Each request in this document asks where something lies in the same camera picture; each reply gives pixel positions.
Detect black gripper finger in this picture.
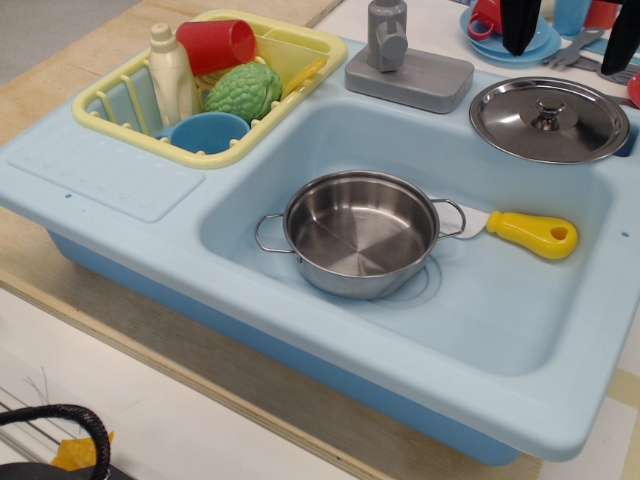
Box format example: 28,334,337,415
601,0,639,76
500,0,541,56

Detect steel pot lid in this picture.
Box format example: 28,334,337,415
469,77,631,165

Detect steel pot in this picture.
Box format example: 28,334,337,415
277,170,467,300

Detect red cup on plates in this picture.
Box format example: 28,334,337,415
467,0,503,41

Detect blue plastic plates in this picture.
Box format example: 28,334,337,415
459,8,561,64

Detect red plastic bowl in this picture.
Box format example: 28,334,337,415
627,72,640,108

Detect blue plastic cup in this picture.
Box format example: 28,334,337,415
553,0,591,36

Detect grey plastic fork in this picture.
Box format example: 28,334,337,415
543,27,605,72

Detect grey toy faucet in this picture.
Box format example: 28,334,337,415
345,1,474,114

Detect yellow plastic plate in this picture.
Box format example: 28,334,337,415
280,58,326,100

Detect green plastic lettuce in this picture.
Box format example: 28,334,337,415
203,62,283,124

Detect red plastic cup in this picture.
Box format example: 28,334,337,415
176,20,257,77

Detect yellow dish rack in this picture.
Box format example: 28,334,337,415
71,9,347,169

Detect blue plastic bowl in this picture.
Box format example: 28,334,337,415
163,112,249,154

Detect light blue toy sink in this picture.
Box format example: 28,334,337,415
1,63,639,465

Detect cream plastic bottle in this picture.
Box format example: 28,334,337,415
148,23,202,127

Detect yellow tape piece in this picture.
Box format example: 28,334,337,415
51,438,97,471

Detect yellow handled toy knife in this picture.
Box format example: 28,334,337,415
429,196,578,260

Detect black braided cable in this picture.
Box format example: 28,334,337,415
0,404,112,480

